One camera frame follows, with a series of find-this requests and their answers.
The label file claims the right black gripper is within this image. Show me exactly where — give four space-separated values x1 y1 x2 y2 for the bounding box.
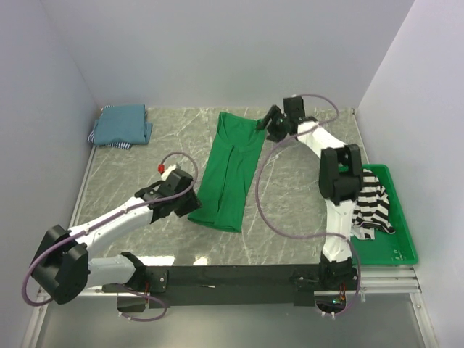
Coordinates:
254 105 289 145

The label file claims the blue white striped tank top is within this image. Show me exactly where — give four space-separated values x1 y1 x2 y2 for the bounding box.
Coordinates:
88 106 149 150

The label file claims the black white striped tank top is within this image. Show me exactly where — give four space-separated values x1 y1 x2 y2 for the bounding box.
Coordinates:
352 169 396 240

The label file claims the green tank top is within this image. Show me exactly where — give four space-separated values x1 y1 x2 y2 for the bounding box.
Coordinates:
188 112 266 233

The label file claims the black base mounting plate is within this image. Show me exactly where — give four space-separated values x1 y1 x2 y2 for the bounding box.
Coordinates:
124 264 359 307

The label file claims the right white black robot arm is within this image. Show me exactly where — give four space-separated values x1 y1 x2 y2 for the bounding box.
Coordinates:
256 94 363 289

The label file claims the green plastic tray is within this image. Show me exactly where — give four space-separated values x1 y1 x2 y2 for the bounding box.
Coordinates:
352 165 418 266

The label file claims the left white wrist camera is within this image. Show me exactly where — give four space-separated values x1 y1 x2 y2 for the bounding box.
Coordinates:
157 164 180 181

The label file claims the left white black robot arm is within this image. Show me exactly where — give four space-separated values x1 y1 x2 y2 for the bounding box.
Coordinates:
30 166 201 305

